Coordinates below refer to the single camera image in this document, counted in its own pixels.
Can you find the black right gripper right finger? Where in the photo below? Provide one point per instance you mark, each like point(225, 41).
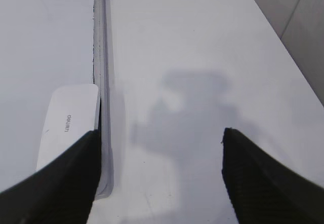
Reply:
point(263, 190)

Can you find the whiteboard with aluminium frame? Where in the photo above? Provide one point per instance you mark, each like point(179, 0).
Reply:
point(45, 45)

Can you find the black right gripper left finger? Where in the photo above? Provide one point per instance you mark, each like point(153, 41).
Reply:
point(61, 192)

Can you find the white whiteboard eraser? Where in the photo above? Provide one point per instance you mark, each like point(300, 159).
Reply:
point(73, 111)

